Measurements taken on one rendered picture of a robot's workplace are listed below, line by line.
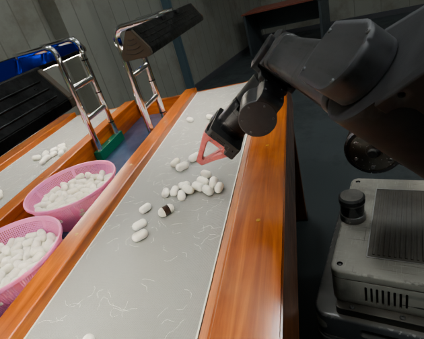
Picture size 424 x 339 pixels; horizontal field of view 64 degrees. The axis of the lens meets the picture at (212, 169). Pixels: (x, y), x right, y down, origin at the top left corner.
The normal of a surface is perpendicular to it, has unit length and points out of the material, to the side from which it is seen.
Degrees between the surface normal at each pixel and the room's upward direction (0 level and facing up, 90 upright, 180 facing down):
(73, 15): 90
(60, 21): 90
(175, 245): 0
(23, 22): 90
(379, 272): 1
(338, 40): 45
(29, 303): 0
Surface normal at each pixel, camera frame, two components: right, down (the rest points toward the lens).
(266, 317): -0.25, -0.85
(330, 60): -0.86, -0.48
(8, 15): 0.86, 0.02
